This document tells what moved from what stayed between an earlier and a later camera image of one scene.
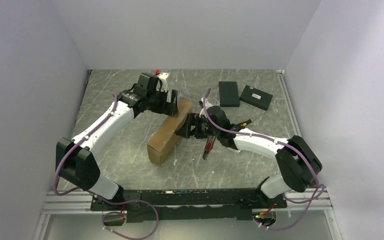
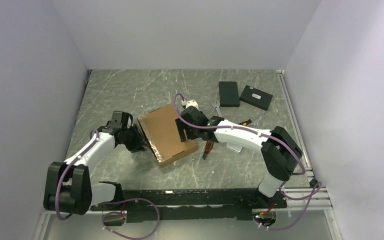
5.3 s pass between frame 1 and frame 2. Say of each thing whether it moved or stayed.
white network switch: stayed
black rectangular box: stayed
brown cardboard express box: moved
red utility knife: stayed
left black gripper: moved
